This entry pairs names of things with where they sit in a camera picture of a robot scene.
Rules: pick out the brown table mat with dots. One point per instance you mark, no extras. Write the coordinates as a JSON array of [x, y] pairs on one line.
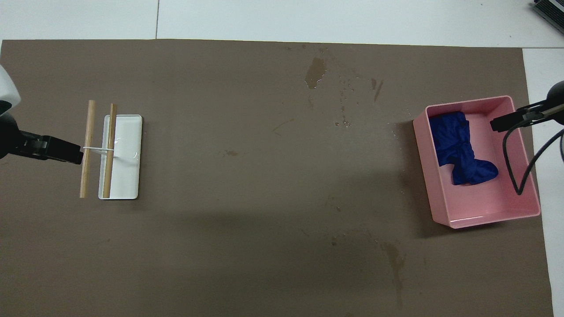
[[246, 198]]

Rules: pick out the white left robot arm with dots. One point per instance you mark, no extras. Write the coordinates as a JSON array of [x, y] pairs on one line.
[[6, 132]]

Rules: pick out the grey ribbed device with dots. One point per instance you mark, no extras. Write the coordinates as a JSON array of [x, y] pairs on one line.
[[551, 11]]

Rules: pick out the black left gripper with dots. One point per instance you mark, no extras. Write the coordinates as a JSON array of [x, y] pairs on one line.
[[33, 145]]

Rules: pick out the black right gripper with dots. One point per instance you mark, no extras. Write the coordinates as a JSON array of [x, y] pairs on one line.
[[533, 113]]

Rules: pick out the light wooden rack rod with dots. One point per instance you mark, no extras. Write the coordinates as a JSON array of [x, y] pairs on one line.
[[89, 127]]

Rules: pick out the pink plastic bin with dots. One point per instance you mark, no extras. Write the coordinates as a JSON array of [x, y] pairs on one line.
[[484, 207]]

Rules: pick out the wet water patch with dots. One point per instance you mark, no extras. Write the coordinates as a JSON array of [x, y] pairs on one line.
[[315, 72]]

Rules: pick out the darker wooden rack rod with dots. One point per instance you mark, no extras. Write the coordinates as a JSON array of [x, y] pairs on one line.
[[111, 127]]

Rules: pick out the blue cloth towel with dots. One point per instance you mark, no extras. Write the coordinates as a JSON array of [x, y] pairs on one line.
[[458, 149]]

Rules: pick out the white towel rack base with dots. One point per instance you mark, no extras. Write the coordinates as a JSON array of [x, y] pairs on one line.
[[130, 149]]

